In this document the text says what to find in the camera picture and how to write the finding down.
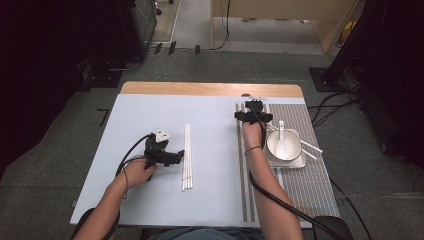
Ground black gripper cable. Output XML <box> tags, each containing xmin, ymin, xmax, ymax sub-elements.
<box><xmin>247</xmin><ymin>105</ymin><xmax>338</xmax><ymax>240</ymax></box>
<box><xmin>113</xmin><ymin>133</ymin><xmax>153</xmax><ymax>179</ymax></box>

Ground single white chopstick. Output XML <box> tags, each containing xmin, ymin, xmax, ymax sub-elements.
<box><xmin>267</xmin><ymin>123</ymin><xmax>324</xmax><ymax>154</ymax></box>
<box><xmin>301</xmin><ymin>148</ymin><xmax>318</xmax><ymax>161</ymax></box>

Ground person's right hand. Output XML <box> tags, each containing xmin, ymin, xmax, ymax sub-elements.
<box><xmin>241</xmin><ymin>121</ymin><xmax>265</xmax><ymax>151</ymax></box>

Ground black floor cables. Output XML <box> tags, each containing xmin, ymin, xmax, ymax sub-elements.
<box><xmin>306</xmin><ymin>90</ymin><xmax>363</xmax><ymax>128</ymax></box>

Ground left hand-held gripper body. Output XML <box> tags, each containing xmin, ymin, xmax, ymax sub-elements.
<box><xmin>143</xmin><ymin>128</ymin><xmax>172</xmax><ymax>173</ymax></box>

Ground dark cabinet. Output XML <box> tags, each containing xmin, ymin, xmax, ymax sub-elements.
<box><xmin>129</xmin><ymin>0</ymin><xmax>158</xmax><ymax>62</ymax></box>

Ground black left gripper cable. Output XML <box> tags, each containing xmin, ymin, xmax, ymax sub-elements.
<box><xmin>113</xmin><ymin>133</ymin><xmax>153</xmax><ymax>179</ymax></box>

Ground yellow object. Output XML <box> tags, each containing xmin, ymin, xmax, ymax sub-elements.
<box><xmin>339</xmin><ymin>20</ymin><xmax>357</xmax><ymax>47</ymax></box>

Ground black left wrist band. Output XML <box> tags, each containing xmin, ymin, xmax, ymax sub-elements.
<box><xmin>121</xmin><ymin>170</ymin><xmax>130</xmax><ymax>201</ymax></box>

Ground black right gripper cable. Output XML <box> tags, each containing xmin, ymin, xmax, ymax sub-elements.
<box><xmin>247</xmin><ymin>105</ymin><xmax>338</xmax><ymax>240</ymax></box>

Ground black floor cable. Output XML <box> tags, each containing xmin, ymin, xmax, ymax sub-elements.
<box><xmin>329</xmin><ymin>177</ymin><xmax>373</xmax><ymax>240</ymax></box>

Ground row of white chopsticks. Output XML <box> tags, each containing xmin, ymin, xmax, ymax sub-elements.
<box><xmin>181</xmin><ymin>122</ymin><xmax>194</xmax><ymax>192</ymax></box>

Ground square white plate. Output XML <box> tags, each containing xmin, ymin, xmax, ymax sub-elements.
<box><xmin>263</xmin><ymin>128</ymin><xmax>307</xmax><ymax>169</ymax></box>

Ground black angled floor tape mark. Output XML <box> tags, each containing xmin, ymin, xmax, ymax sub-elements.
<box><xmin>96</xmin><ymin>107</ymin><xmax>111</xmax><ymax>128</ymax></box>

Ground white ceramic spoon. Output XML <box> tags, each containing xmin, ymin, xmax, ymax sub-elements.
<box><xmin>275</xmin><ymin>120</ymin><xmax>291</xmax><ymax>161</ymax></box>

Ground white bowl with dark rim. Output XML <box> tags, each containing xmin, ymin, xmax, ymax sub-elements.
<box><xmin>265</xmin><ymin>128</ymin><xmax>303</xmax><ymax>162</ymax></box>

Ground grey striped placemat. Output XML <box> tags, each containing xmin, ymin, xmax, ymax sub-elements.
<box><xmin>234</xmin><ymin>102</ymin><xmax>341</xmax><ymax>223</ymax></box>

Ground person's left hand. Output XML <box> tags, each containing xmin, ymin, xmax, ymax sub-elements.
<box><xmin>116</xmin><ymin>158</ymin><xmax>159</xmax><ymax>193</ymax></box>

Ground person's grey-blue clothing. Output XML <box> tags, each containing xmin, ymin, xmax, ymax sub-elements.
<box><xmin>143</xmin><ymin>226</ymin><xmax>265</xmax><ymax>240</ymax></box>

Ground black wrist band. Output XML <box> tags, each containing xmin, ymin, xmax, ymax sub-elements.
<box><xmin>121</xmin><ymin>170</ymin><xmax>130</xmax><ymax>201</ymax></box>
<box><xmin>243</xmin><ymin>144</ymin><xmax>264</xmax><ymax>157</ymax></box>

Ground black floor stand base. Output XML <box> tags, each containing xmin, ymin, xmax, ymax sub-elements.
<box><xmin>81</xmin><ymin>59</ymin><xmax>125</xmax><ymax>92</ymax></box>

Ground black curtain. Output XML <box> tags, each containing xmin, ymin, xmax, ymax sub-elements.
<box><xmin>324</xmin><ymin>0</ymin><xmax>424</xmax><ymax>168</ymax></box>
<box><xmin>0</xmin><ymin>0</ymin><xmax>148</xmax><ymax>182</ymax></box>

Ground black right wrist band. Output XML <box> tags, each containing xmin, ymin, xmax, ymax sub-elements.
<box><xmin>243</xmin><ymin>144</ymin><xmax>264</xmax><ymax>157</ymax></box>

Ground black hanging cable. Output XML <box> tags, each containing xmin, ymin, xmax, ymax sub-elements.
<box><xmin>215</xmin><ymin>0</ymin><xmax>232</xmax><ymax>51</ymax></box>

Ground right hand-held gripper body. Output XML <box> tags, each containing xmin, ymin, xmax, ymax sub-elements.
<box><xmin>244</xmin><ymin>94</ymin><xmax>268</xmax><ymax>126</ymax></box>

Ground light wooden furniture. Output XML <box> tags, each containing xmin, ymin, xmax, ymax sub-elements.
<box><xmin>209</xmin><ymin>0</ymin><xmax>363</xmax><ymax>55</ymax></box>

